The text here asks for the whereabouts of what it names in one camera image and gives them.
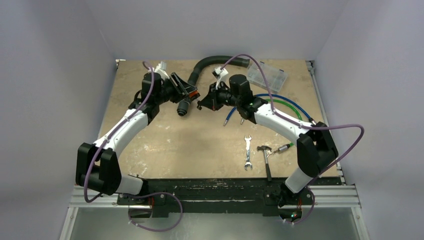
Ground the green cable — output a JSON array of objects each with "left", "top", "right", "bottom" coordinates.
[{"left": 240, "top": 99, "right": 304, "bottom": 154}]

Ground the blue cable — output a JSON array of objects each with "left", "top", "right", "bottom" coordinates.
[{"left": 223, "top": 94, "right": 320, "bottom": 129}]

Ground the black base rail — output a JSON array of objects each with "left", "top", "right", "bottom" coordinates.
[{"left": 117, "top": 177, "right": 313, "bottom": 218}]

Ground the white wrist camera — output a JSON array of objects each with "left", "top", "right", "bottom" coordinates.
[
  {"left": 153, "top": 61, "right": 170, "bottom": 80},
  {"left": 212, "top": 66, "right": 229, "bottom": 90}
]

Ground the clear plastic organizer box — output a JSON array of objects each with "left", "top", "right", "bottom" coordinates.
[{"left": 246, "top": 61, "right": 288, "bottom": 94}]

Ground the small black hammer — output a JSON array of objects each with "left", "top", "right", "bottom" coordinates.
[{"left": 256, "top": 145, "right": 272, "bottom": 182}]

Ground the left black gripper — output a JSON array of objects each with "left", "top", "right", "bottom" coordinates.
[{"left": 154, "top": 72, "right": 195, "bottom": 105}]

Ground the silver open-end wrench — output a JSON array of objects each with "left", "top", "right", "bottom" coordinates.
[{"left": 244, "top": 135, "right": 253, "bottom": 171}]

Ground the orange black padlock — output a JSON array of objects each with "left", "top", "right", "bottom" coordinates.
[{"left": 188, "top": 90, "right": 201, "bottom": 101}]

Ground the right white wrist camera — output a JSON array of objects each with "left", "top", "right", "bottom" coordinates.
[{"left": 212, "top": 66, "right": 229, "bottom": 90}]

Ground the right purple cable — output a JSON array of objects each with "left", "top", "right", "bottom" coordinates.
[{"left": 220, "top": 54, "right": 365, "bottom": 226}]

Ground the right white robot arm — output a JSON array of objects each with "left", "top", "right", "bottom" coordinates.
[{"left": 197, "top": 74, "right": 339, "bottom": 204}]

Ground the black corrugated hose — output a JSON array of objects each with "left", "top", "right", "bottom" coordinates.
[{"left": 176, "top": 55, "right": 251, "bottom": 117}]

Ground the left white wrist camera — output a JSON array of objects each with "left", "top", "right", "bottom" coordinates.
[{"left": 153, "top": 61, "right": 170, "bottom": 80}]

